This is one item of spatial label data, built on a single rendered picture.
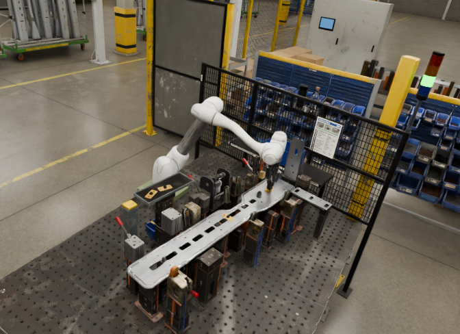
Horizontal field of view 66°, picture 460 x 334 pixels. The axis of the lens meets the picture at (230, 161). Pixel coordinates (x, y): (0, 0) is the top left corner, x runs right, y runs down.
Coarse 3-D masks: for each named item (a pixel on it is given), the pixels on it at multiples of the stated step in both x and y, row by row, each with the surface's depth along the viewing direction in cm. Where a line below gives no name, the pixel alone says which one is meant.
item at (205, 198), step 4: (200, 192) 232; (200, 196) 227; (204, 196) 228; (208, 196) 228; (200, 200) 226; (204, 200) 224; (208, 200) 228; (200, 204) 228; (204, 204) 226; (208, 204) 230; (204, 208) 228; (208, 208) 232; (204, 212) 230; (204, 216) 234; (200, 220) 234
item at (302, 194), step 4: (296, 188) 263; (300, 188) 264; (292, 192) 258; (296, 192) 259; (300, 192) 259; (304, 192) 260; (308, 192) 260; (300, 196) 254; (304, 196) 255; (308, 196) 256; (312, 196) 256; (316, 196) 257; (304, 200) 253; (308, 200) 252; (312, 200) 252; (316, 200) 253; (312, 204) 250; (316, 204) 248; (320, 204) 249; (324, 204) 250; (328, 204) 250; (320, 208) 246; (324, 208) 245; (328, 208) 246
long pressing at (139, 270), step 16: (256, 192) 252; (272, 192) 255; (240, 208) 234; (256, 208) 236; (208, 224) 216; (224, 224) 218; (240, 224) 221; (176, 240) 201; (192, 240) 203; (208, 240) 204; (144, 256) 188; (160, 256) 189; (176, 256) 191; (192, 256) 192; (128, 272) 178; (144, 272) 178; (160, 272) 180
